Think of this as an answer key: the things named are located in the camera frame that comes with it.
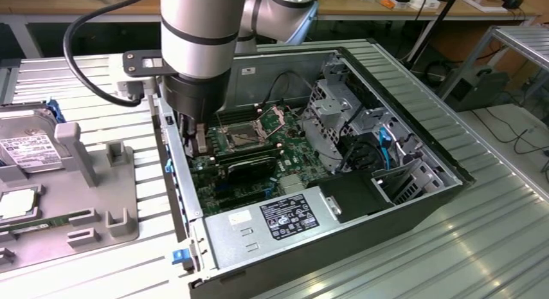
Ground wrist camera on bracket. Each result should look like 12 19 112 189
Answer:
115 50 180 102

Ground metal socket cover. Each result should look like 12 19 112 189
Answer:
255 105 287 132

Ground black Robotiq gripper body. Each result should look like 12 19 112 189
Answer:
160 69 231 123

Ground green motherboard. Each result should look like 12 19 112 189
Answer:
175 99 327 216

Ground open black PC case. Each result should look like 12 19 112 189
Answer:
148 46 477 299

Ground silver CPU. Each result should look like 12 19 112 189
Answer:
0 188 37 222

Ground perforated silver disk bay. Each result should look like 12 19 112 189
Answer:
300 77 387 171

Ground black plastic fan shroud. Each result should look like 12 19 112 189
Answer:
307 173 393 224

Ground slanted silver drive cage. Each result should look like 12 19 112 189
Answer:
371 157 449 205

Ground silver hard disk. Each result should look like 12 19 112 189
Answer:
0 107 72 174

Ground thick black cable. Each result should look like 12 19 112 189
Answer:
63 0 160 107

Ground Nvidia graphics card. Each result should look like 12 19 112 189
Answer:
191 122 280 186

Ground wooden desk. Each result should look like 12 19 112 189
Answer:
0 0 543 59

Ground grey printed parts rack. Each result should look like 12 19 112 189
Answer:
0 120 141 264

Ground black expansion slot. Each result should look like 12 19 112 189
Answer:
220 195 268 212
216 188 259 201

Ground black RAM slot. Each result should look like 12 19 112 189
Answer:
219 103 261 118
216 109 264 125
211 143 279 156

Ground orange and white box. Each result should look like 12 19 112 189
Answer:
380 0 413 10

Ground aluminium frame table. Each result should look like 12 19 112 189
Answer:
465 24 549 97

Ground dark grey floor machine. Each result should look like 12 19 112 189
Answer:
441 67 512 112

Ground blue data wire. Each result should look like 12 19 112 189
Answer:
377 127 393 171

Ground small silver chipset heatsink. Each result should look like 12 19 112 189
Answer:
279 176 308 192

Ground black tripod pole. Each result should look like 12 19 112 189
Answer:
405 0 459 64

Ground green RAM stick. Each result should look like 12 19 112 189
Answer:
213 147 283 163
0 215 72 237

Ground grey power supply unit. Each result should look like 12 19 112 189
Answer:
204 186 344 271

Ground CPU socket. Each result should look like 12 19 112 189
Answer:
220 122 267 150

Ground grey aluminium rail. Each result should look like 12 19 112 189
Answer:
0 58 22 105

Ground black power wire bundle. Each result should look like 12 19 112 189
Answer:
339 134 383 171

